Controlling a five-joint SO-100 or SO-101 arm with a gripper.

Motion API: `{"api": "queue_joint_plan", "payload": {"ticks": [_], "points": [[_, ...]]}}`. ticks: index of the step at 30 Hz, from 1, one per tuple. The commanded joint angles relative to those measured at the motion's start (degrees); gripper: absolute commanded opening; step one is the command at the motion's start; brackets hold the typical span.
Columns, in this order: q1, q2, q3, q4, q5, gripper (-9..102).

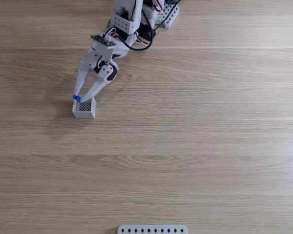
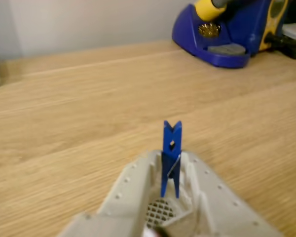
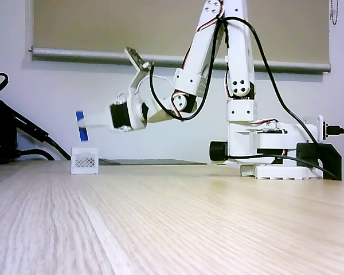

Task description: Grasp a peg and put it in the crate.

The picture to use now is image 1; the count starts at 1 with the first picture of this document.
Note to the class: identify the small blue peg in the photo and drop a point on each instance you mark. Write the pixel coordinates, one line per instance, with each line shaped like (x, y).
(76, 97)

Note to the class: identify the small white lattice crate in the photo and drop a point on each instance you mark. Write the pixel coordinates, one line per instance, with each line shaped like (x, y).
(84, 113)

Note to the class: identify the white perforated plate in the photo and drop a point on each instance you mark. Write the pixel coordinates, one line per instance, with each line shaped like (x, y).
(152, 230)

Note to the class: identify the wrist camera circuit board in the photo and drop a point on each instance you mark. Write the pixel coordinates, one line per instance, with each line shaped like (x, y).
(103, 41)

